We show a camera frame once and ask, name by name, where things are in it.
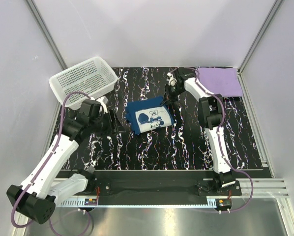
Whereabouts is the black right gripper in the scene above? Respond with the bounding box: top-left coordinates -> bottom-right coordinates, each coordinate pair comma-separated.
161,84 -> 184,107

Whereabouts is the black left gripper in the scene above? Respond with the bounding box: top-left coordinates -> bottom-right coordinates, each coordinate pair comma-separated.
90,109 -> 125,138

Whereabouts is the blue t shirt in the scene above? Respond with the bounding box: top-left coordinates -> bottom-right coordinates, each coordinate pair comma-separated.
125,96 -> 174,135

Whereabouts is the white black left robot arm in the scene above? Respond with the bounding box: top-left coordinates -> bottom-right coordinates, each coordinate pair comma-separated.
6,99 -> 124,228

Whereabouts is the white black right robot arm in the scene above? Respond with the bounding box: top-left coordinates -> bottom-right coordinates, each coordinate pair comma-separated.
161,67 -> 235,195

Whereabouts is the white plastic mesh basket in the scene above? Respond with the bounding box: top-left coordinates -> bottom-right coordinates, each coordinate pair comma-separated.
49,57 -> 118,110

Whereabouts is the folded purple t shirt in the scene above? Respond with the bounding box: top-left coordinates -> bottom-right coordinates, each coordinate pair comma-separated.
198,67 -> 243,97

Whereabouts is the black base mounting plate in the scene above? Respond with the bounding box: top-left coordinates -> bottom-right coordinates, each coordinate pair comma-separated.
94,170 -> 242,200

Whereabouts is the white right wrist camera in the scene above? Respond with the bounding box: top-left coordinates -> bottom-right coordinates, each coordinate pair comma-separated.
166,72 -> 177,87

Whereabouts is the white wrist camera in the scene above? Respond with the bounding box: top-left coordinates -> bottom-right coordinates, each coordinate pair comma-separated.
96,96 -> 108,113
166,72 -> 177,87

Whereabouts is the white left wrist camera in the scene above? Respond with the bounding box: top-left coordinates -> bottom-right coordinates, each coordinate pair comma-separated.
96,96 -> 108,113

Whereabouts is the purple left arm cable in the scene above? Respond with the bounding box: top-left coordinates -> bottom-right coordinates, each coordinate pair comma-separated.
10,90 -> 96,234

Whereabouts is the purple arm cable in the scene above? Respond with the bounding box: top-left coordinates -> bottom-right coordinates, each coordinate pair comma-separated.
183,66 -> 255,212
10,90 -> 96,234

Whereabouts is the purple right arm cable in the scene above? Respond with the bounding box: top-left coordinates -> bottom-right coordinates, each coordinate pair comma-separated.
183,66 -> 255,212

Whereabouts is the white slotted cable duct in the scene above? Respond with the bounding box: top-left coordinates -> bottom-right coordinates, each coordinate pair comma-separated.
57,196 -> 216,209

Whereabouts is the left aluminium frame post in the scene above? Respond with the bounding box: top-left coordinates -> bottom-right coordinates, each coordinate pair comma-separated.
24,0 -> 68,70

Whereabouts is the aluminium frame post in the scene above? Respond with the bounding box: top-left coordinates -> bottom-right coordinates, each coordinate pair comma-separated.
24,0 -> 68,70
238,0 -> 285,74

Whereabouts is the right aluminium frame post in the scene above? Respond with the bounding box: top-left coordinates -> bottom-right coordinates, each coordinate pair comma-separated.
238,0 -> 285,74

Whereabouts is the aluminium front rail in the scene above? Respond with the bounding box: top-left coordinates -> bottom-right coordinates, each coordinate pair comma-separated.
238,178 -> 289,198

